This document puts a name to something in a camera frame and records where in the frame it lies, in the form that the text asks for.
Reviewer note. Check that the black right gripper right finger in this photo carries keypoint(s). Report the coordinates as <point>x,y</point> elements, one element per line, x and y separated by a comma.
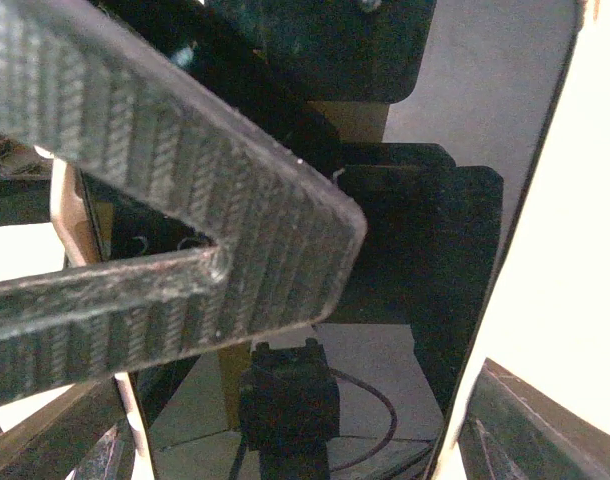
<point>511,430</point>

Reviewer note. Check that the black smartphone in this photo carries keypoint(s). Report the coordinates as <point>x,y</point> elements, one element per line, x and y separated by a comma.
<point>431,113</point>

